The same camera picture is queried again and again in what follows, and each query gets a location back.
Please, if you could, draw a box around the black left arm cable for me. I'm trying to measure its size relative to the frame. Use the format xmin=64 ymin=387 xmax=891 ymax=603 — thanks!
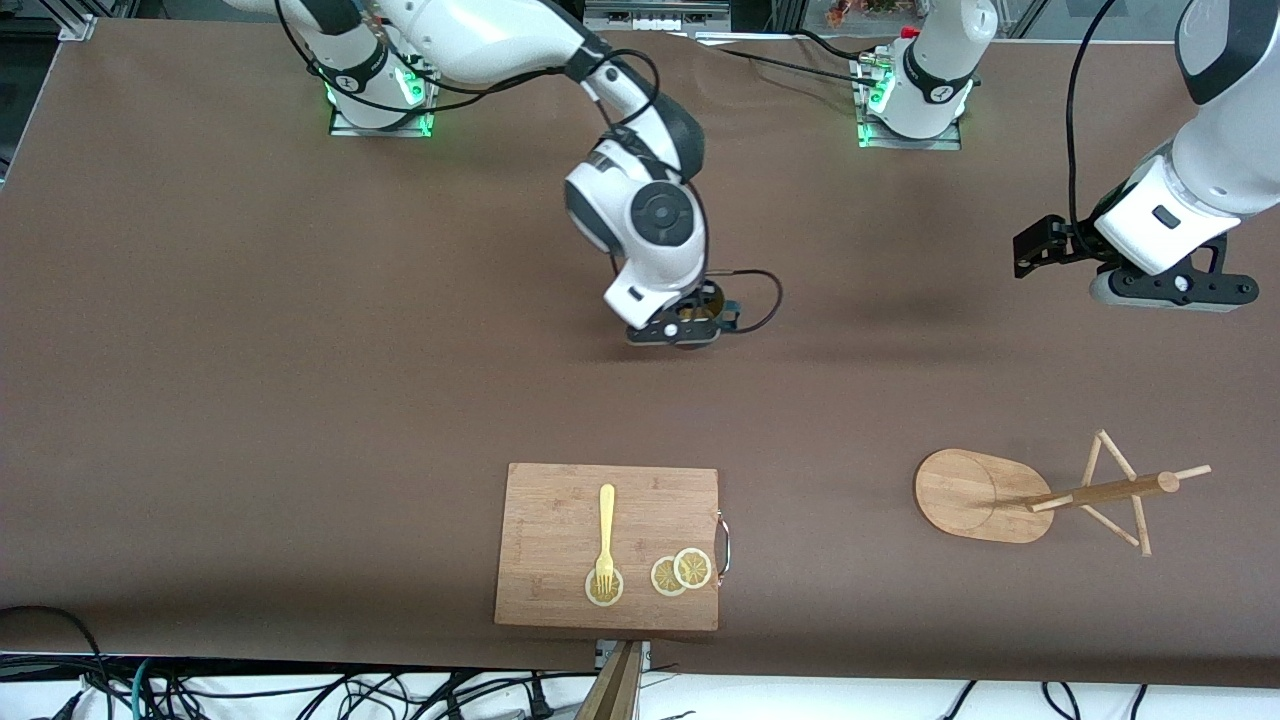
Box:
xmin=1062 ymin=0 xmax=1113 ymax=241

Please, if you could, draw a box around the wooden post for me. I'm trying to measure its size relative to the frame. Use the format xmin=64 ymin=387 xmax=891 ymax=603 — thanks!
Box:
xmin=575 ymin=640 xmax=643 ymax=720

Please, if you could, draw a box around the yellow plastic fork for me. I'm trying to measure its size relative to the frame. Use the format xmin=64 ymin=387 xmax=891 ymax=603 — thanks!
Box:
xmin=595 ymin=484 xmax=617 ymax=599

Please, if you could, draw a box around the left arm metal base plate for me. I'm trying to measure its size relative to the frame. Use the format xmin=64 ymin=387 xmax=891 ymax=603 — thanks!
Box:
xmin=855 ymin=55 xmax=964 ymax=151

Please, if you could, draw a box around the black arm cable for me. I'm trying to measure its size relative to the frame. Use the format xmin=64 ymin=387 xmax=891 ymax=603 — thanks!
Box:
xmin=1062 ymin=0 xmax=1113 ymax=241
xmin=272 ymin=0 xmax=784 ymax=334

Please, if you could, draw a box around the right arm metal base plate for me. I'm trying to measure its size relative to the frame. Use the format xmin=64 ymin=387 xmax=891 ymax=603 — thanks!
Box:
xmin=328 ymin=50 xmax=442 ymax=138

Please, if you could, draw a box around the orange red object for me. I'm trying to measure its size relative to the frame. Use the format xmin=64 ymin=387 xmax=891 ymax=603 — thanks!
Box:
xmin=826 ymin=0 xmax=906 ymax=28

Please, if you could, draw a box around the brown table cover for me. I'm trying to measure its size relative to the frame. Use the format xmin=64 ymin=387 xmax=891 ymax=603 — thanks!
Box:
xmin=0 ymin=18 xmax=1280 ymax=691

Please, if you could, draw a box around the wooden cup rack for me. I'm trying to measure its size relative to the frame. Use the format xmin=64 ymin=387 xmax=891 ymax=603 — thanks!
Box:
xmin=914 ymin=430 xmax=1213 ymax=558

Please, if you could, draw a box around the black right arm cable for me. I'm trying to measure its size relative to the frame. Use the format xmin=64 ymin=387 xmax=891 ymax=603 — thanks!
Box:
xmin=272 ymin=0 xmax=784 ymax=334

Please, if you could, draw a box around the wooden cutting board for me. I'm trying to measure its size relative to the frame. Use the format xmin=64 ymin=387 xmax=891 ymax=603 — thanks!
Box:
xmin=494 ymin=462 xmax=732 ymax=633

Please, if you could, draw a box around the grey power strip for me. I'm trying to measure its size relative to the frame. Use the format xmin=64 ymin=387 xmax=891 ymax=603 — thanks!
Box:
xmin=585 ymin=0 xmax=732 ymax=31

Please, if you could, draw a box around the dark green mug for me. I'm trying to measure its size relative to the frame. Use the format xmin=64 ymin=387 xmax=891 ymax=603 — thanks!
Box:
xmin=664 ymin=283 xmax=744 ymax=352

